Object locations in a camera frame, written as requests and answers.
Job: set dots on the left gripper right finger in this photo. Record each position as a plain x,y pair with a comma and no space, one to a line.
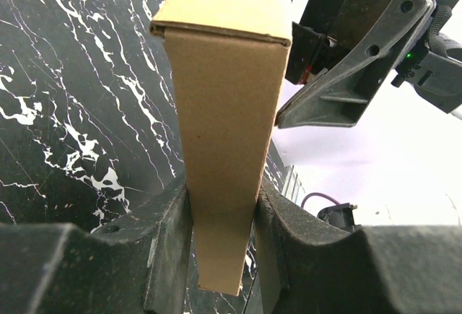
306,265

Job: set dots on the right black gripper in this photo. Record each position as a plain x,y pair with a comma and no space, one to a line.
350,46

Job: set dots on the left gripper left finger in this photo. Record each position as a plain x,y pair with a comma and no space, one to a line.
138,263

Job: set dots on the brown cardboard box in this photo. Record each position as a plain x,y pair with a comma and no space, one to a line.
228,59

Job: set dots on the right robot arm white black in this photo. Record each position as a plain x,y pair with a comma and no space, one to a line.
432,65

